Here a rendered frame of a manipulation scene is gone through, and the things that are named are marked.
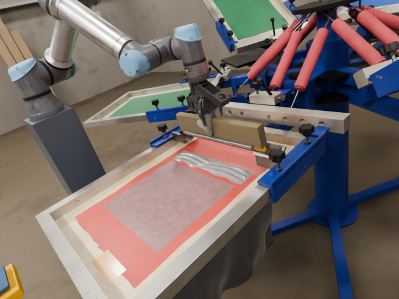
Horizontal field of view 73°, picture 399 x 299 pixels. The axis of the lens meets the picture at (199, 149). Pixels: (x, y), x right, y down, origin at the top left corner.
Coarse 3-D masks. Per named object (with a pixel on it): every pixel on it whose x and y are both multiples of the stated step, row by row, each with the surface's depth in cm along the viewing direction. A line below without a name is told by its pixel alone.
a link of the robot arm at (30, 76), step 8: (16, 64) 114; (24, 64) 108; (32, 64) 110; (40, 64) 114; (8, 72) 109; (16, 72) 108; (24, 72) 108; (32, 72) 110; (40, 72) 113; (48, 72) 116; (16, 80) 109; (24, 80) 109; (32, 80) 111; (40, 80) 113; (48, 80) 116; (24, 88) 111; (32, 88) 111; (40, 88) 113; (48, 88) 117; (24, 96) 112
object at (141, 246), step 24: (264, 168) 86; (192, 192) 85; (216, 192) 82; (240, 192) 79; (144, 216) 80; (168, 216) 78; (192, 216) 75; (120, 240) 74; (144, 240) 71; (168, 240) 69; (144, 264) 65
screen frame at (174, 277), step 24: (168, 144) 115; (288, 144) 95; (120, 168) 104; (96, 192) 98; (264, 192) 71; (48, 216) 87; (240, 216) 66; (216, 240) 61; (72, 264) 66; (192, 264) 57; (96, 288) 58; (144, 288) 55; (168, 288) 54
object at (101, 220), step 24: (192, 144) 114; (216, 144) 109; (168, 168) 101; (192, 168) 97; (120, 192) 95; (144, 192) 91; (168, 192) 88; (96, 216) 86; (120, 216) 83; (96, 240) 76
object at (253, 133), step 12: (180, 120) 107; (192, 120) 101; (216, 120) 91; (228, 120) 88; (240, 120) 86; (204, 132) 99; (216, 132) 94; (228, 132) 89; (240, 132) 84; (252, 132) 80; (264, 132) 81; (252, 144) 83; (264, 144) 82
